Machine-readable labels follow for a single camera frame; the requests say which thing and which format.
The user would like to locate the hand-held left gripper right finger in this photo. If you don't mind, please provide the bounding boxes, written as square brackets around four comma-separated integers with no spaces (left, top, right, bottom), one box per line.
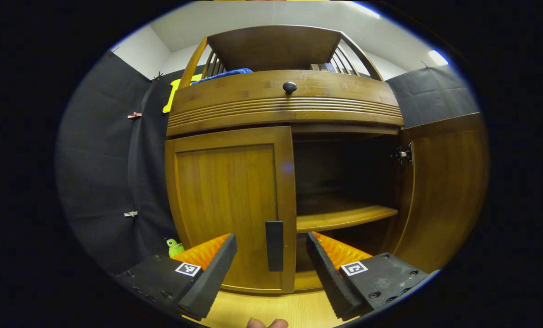
[306,231,436,321]

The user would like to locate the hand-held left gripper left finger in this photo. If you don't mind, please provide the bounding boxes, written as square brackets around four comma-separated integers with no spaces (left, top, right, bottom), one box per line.
[114,233,238,321]

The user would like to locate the black door handle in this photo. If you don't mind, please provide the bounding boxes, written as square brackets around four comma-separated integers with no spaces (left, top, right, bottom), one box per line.
[265,221,284,272]

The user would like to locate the wooden shoe cabinet door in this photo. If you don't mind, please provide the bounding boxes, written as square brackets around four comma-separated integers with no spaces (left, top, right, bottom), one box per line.
[165,126,297,295]
[390,113,489,274]

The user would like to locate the wooden double-door shoe cabinet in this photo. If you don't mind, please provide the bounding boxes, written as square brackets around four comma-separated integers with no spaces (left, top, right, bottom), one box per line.
[164,25,489,295]

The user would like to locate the metal door hinge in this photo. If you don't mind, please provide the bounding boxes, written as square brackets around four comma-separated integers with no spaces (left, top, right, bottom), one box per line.
[391,143,413,165]

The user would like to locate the green toy frog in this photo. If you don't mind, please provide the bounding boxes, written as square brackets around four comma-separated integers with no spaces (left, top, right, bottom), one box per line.
[165,238,185,258]

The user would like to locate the wooden inner shelf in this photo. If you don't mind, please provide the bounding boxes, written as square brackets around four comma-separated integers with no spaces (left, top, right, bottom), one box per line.
[296,195,399,233]

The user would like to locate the wooden ribbed drawer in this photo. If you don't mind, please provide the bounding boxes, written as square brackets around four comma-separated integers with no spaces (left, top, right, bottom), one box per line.
[166,69,405,138]

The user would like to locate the blue cloth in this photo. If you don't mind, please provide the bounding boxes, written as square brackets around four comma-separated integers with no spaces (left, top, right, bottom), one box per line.
[191,68,254,86]

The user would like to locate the ceiling light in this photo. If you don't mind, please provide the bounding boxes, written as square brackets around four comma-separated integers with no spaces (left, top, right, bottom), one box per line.
[427,50,450,66]

